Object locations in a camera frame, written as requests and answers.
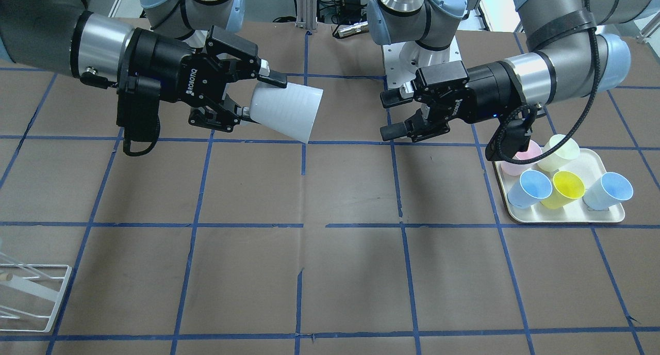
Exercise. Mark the white translucent cup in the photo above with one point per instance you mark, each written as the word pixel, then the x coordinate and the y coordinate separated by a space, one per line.
pixel 290 111

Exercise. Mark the silver flashlight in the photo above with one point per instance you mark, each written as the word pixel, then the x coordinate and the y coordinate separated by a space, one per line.
pixel 351 30

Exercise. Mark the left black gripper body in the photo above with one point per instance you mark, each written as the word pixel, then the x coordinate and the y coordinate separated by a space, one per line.
pixel 482 92

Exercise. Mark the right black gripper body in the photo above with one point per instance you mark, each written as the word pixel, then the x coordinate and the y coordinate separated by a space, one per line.
pixel 164 61

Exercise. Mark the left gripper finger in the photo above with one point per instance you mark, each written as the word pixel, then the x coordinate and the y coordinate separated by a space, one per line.
pixel 417 128
pixel 430 83

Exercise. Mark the light blue cup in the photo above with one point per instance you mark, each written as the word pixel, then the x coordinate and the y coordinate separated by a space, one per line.
pixel 530 188
pixel 610 189

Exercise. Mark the cream plastic tray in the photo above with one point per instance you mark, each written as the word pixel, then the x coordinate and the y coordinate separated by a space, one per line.
pixel 589 167

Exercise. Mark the yellow cup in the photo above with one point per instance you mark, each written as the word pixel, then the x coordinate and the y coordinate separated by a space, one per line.
pixel 566 188

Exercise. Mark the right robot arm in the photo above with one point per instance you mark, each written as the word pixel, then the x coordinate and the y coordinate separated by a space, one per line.
pixel 64 36

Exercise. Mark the light blue cup outer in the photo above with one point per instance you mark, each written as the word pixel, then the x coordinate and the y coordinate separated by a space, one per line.
pixel 610 189

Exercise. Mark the aluminium frame post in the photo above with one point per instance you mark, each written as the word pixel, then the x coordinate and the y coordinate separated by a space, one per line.
pixel 306 16

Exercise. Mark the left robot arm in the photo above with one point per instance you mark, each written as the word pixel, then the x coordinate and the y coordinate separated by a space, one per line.
pixel 557 67

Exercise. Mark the light blue cup middle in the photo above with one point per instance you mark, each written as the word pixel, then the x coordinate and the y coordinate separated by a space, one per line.
pixel 530 188

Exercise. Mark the white wire cup rack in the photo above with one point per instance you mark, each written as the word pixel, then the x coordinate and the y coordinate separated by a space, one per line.
pixel 31 295

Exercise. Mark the pale green cup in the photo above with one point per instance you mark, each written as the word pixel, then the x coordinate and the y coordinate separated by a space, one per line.
pixel 561 157

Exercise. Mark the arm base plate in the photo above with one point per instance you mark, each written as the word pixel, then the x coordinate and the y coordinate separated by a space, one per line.
pixel 401 60

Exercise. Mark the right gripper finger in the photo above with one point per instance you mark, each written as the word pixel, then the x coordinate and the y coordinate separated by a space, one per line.
pixel 206 112
pixel 238 58

